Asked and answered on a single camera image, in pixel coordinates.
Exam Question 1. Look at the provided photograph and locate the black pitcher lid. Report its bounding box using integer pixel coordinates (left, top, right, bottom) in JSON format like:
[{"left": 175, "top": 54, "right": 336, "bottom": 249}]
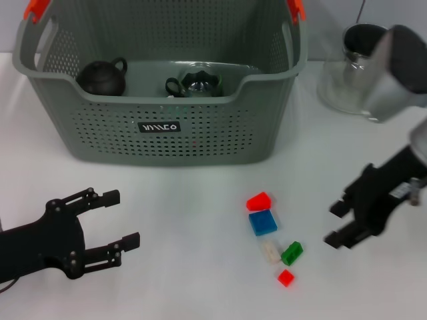
[{"left": 343, "top": 23, "right": 390, "bottom": 57}]

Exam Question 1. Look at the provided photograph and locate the small red cube block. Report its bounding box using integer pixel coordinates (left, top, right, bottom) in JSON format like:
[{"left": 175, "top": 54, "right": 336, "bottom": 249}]
[{"left": 277, "top": 269, "right": 296, "bottom": 287}]

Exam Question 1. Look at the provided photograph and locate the large white building block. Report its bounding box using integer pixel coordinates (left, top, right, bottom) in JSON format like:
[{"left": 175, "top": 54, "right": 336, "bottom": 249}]
[{"left": 261, "top": 239, "right": 282, "bottom": 265}]

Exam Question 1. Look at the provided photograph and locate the blue square building block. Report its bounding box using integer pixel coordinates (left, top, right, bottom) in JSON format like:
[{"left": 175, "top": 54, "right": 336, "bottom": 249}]
[{"left": 248, "top": 209, "right": 278, "bottom": 237}]

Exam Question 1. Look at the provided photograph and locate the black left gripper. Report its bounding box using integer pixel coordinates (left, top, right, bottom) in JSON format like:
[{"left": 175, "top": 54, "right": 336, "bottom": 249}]
[{"left": 0, "top": 187, "right": 141, "bottom": 281}]

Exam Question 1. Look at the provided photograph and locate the glass pitcher with black handle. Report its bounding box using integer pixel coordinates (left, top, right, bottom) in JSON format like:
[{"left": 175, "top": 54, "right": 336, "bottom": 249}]
[{"left": 316, "top": 23, "right": 391, "bottom": 116}]

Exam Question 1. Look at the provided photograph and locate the red slanted building block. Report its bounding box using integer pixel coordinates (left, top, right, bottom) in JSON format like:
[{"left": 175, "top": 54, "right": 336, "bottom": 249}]
[{"left": 246, "top": 191, "right": 273, "bottom": 211}]

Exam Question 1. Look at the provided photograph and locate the grey perforated storage basket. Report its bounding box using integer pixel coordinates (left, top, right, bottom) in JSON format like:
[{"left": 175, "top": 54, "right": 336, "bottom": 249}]
[{"left": 12, "top": 0, "right": 310, "bottom": 167}]

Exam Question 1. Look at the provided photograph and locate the right wrist camera housing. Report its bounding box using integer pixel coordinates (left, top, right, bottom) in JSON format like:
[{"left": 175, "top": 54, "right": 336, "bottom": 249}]
[{"left": 363, "top": 24, "right": 427, "bottom": 123}]

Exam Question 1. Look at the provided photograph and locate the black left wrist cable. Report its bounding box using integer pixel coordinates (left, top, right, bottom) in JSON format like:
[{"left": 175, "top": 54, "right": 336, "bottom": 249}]
[{"left": 0, "top": 278, "right": 17, "bottom": 295}]

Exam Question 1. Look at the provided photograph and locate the green building block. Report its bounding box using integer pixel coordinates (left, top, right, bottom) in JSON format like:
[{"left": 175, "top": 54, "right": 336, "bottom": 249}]
[{"left": 280, "top": 241, "right": 304, "bottom": 267}]

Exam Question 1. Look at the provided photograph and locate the black round teapot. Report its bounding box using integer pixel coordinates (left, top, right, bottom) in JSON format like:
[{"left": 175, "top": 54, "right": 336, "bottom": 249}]
[{"left": 76, "top": 57, "right": 129, "bottom": 97}]

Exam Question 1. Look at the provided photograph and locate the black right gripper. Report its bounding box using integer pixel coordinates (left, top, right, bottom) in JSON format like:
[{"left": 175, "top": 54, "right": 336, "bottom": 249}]
[{"left": 323, "top": 143, "right": 427, "bottom": 250}]

